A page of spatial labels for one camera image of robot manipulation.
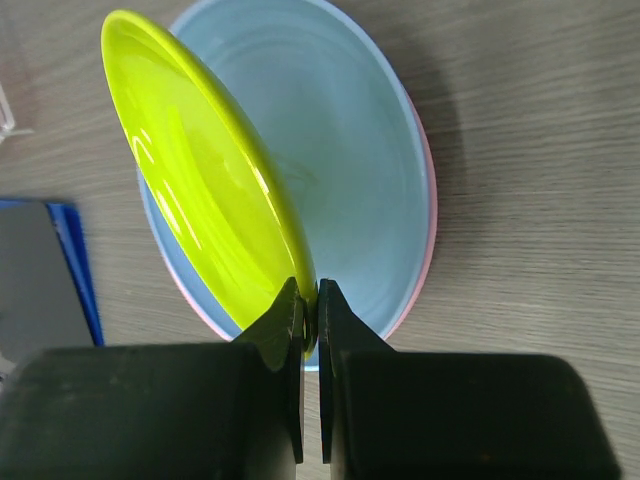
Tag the pink plate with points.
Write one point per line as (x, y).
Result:
(430, 245)

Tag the light blue plate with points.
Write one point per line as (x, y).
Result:
(337, 120)

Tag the blue board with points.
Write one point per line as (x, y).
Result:
(67, 224)

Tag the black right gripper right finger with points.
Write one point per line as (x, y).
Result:
(388, 414)

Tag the green plate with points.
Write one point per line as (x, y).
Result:
(208, 171)

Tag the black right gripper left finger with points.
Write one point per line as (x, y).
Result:
(176, 411)

